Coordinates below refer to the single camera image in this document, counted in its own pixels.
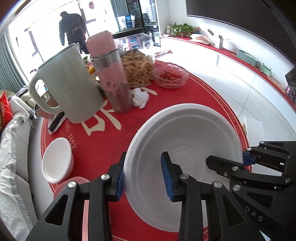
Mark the pink plastic plate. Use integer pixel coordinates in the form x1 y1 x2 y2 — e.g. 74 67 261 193
53 176 90 240

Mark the large white paper bowl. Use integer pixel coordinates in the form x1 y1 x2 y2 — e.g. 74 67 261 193
123 103 243 232

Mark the round red table mat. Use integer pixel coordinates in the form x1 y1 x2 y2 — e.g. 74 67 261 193
40 60 250 241

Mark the small white paper bowl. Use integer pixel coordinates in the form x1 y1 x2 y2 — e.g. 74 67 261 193
42 138 74 184

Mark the red long counter runner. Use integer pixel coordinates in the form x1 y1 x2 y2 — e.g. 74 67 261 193
161 35 295 110

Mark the black remote control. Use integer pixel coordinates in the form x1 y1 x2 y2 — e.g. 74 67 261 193
48 111 65 133

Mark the white sofa cover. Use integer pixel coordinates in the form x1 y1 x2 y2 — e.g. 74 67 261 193
1 96 38 240

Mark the crumpled white tissue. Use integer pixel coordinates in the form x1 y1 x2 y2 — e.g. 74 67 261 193
132 88 149 109

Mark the pale green electric kettle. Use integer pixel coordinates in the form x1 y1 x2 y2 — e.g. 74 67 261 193
29 43 103 123

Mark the glass bowl with tomatoes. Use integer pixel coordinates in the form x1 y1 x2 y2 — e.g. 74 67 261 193
154 63 189 89

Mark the pink steel thermos bottle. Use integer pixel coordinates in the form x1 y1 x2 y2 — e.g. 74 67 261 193
86 31 133 114

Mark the red embroidered cushion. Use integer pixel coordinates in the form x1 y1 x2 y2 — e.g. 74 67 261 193
0 91 13 132

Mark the jar of peanuts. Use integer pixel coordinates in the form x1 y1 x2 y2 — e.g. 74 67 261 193
117 33 155 88

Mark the potted green plant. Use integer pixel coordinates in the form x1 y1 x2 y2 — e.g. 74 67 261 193
170 23 195 38

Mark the person in dark coat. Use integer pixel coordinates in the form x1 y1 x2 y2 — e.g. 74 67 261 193
59 11 89 54

